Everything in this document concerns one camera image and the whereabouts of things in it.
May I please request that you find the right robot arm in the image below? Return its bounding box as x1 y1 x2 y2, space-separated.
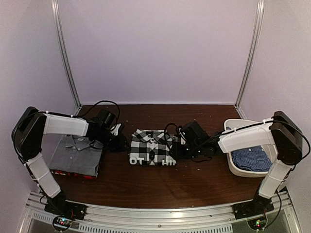
172 111 307 215

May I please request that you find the left aluminium frame post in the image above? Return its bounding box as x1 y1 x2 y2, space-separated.
51 0 82 109

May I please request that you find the white plastic basket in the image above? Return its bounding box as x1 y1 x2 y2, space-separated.
223 118 277 178

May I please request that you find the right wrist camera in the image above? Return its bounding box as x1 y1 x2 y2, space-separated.
177 128 186 145

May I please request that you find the folded grey shirt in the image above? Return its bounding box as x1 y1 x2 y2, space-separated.
49 135 102 176

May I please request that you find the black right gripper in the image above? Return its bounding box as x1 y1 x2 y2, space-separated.
169 142 203 160

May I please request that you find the folded red plaid shirt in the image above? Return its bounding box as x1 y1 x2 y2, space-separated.
50 170 97 179

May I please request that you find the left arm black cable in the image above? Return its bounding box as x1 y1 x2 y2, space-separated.
80 100 121 127

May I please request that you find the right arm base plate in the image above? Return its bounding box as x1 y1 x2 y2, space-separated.
232 193 274 219

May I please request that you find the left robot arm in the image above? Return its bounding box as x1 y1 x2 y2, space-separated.
11 106 128 216

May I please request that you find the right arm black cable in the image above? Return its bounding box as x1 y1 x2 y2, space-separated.
164 122 183 146

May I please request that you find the blue checked shirt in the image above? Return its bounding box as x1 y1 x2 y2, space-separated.
231 146 272 172

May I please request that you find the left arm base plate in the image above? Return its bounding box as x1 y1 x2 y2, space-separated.
44 191 87 220

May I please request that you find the black white checked shirt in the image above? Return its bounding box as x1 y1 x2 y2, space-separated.
129 129 178 166

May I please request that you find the right aluminium frame post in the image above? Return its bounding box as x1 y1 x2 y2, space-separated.
235 0 265 109

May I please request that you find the aluminium frame post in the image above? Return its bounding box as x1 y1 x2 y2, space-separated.
235 0 265 109
51 0 82 109

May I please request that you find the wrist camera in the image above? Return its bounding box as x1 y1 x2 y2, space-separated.
177 128 186 145
111 123 124 136

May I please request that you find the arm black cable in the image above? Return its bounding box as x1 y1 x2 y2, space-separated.
80 100 121 127
164 122 183 146

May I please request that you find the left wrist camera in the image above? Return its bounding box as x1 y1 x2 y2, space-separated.
111 123 124 136

